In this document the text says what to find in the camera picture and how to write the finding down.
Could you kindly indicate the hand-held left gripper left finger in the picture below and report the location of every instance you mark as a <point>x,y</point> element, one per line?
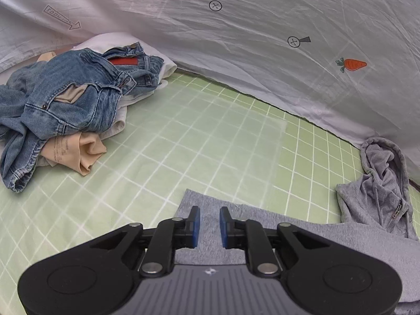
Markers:
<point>196,226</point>

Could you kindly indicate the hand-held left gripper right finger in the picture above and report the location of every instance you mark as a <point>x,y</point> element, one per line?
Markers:
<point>224,226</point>

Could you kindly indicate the grey zip hoodie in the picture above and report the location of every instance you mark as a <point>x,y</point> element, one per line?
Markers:
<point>295,233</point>

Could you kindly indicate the beige garment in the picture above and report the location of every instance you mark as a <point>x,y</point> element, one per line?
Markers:
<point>82,151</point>

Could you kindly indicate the blue denim jeans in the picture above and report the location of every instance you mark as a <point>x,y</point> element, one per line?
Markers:
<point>75,105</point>

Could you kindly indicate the grey carrot print sheet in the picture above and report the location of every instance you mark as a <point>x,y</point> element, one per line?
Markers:
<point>229,39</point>

